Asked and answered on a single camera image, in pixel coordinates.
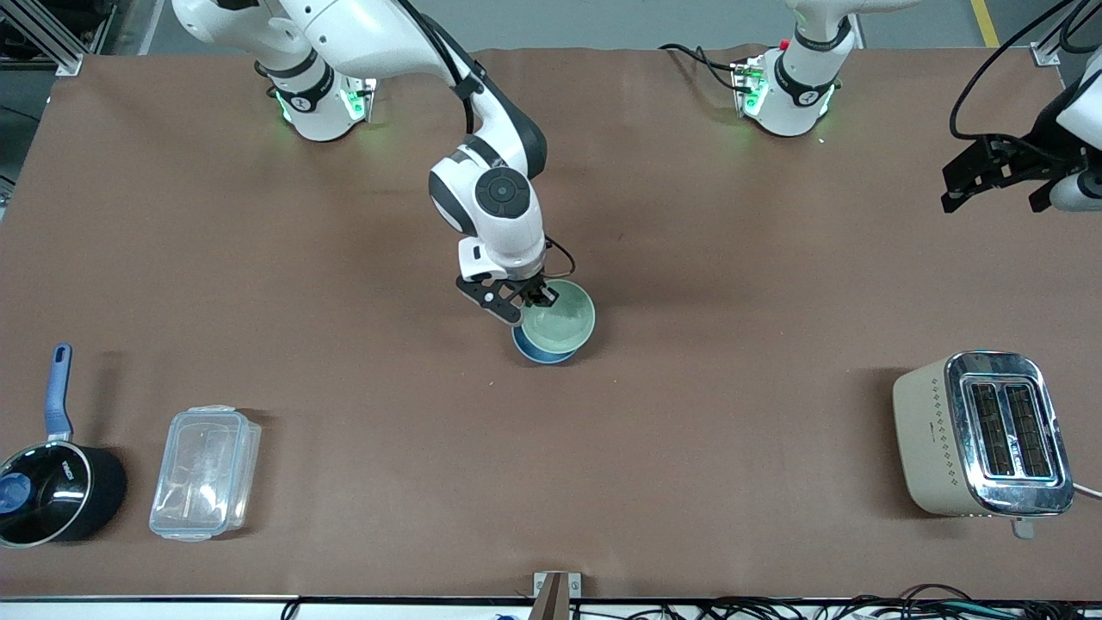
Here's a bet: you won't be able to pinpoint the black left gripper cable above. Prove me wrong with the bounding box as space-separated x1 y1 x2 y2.
950 0 1102 149

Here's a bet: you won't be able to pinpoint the beige chrome toaster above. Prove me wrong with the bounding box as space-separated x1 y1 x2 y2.
892 350 1077 542

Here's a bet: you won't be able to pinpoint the brown table cover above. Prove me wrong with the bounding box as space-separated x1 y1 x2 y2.
0 45 1102 602

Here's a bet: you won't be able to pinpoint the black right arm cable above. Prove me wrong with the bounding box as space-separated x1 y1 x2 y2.
394 0 485 137

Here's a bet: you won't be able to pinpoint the blue bowl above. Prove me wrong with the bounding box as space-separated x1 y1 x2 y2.
511 322 591 366

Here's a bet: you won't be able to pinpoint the aluminium frame profile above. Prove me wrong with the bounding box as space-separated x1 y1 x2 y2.
0 0 85 78
1030 0 1087 68

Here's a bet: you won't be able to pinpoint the black cable bundle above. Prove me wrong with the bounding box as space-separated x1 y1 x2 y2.
568 584 1102 620

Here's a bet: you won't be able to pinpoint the black left base cable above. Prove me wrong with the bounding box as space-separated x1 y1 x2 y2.
658 42 744 92

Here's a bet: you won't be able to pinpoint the clear plastic food container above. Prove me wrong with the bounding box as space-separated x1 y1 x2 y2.
148 404 263 543

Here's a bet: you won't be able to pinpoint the black pot blue handle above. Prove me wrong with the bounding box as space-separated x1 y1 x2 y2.
0 344 129 550

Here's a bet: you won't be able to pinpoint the glass lid blue knob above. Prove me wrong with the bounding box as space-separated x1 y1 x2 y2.
0 443 92 546

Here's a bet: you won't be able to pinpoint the green bowl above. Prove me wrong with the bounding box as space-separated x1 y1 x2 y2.
519 278 597 355

